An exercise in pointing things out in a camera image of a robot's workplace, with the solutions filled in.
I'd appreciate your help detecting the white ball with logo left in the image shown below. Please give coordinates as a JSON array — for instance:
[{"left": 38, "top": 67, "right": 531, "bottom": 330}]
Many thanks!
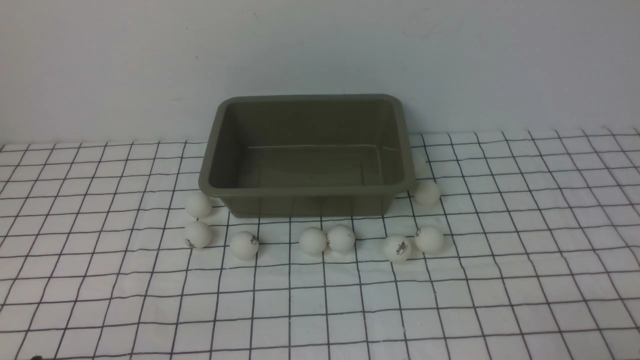
[{"left": 183, "top": 220, "right": 213, "bottom": 249}]

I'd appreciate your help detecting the white black-grid tablecloth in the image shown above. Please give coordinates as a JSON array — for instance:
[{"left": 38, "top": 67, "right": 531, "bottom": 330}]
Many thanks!
[{"left": 0, "top": 129, "right": 640, "bottom": 360}]

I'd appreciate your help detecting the olive green plastic bin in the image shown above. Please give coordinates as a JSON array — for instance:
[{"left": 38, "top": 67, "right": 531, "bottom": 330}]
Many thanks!
[{"left": 198, "top": 94, "right": 416, "bottom": 218}]

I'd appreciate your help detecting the white ball red black logo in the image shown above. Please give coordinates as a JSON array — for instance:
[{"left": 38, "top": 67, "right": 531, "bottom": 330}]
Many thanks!
[{"left": 382, "top": 234, "right": 413, "bottom": 263}]

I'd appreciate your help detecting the plain white ball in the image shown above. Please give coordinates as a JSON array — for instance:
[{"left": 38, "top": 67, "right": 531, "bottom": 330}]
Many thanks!
[
  {"left": 185, "top": 192, "right": 213, "bottom": 219},
  {"left": 327, "top": 224, "right": 355, "bottom": 253},
  {"left": 298, "top": 227, "right": 328, "bottom": 256},
  {"left": 413, "top": 179, "right": 441, "bottom": 208},
  {"left": 414, "top": 226, "right": 445, "bottom": 255}
]

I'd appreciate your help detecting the white ball with black logo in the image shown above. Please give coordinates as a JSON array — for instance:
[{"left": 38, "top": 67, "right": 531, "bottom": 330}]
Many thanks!
[{"left": 229, "top": 231, "right": 259, "bottom": 261}]

